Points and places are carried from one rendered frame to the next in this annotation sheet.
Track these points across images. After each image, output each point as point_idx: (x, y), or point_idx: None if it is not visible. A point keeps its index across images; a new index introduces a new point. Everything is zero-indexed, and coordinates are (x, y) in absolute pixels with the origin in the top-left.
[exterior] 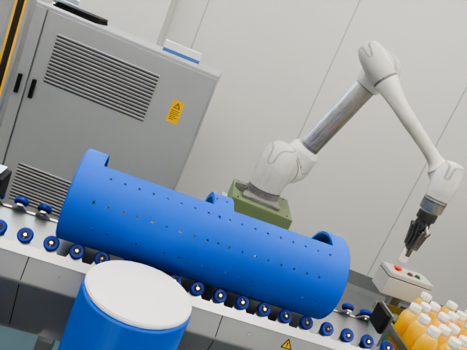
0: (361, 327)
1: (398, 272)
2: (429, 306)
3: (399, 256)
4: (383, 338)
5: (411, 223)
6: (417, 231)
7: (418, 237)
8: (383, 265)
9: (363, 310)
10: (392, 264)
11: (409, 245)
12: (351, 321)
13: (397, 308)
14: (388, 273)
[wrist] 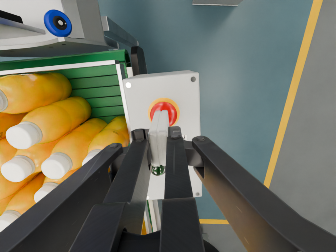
0: (42, 20)
1: (142, 110)
2: (15, 142)
3: (166, 114)
4: (76, 77)
5: (303, 245)
6: (82, 228)
7: (57, 206)
8: (174, 74)
9: (47, 12)
10: (192, 109)
11: (139, 145)
12: (48, 0)
13: (125, 113)
14: (135, 77)
